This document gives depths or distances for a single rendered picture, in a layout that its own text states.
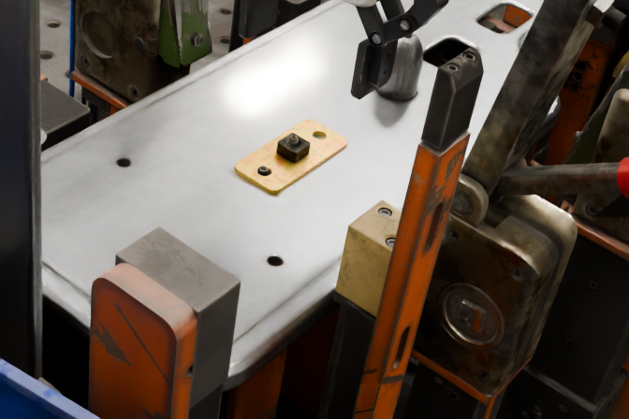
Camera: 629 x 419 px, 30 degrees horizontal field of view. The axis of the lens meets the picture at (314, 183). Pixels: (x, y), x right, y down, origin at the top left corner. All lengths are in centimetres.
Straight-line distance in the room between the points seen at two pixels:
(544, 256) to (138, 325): 34
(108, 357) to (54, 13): 110
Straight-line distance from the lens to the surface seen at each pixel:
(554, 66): 63
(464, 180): 69
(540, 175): 68
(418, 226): 59
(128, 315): 41
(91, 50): 96
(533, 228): 71
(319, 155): 80
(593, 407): 98
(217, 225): 74
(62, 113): 86
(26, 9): 48
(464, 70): 55
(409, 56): 86
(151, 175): 77
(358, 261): 66
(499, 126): 67
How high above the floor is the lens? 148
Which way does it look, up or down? 38 degrees down
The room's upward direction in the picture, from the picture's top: 10 degrees clockwise
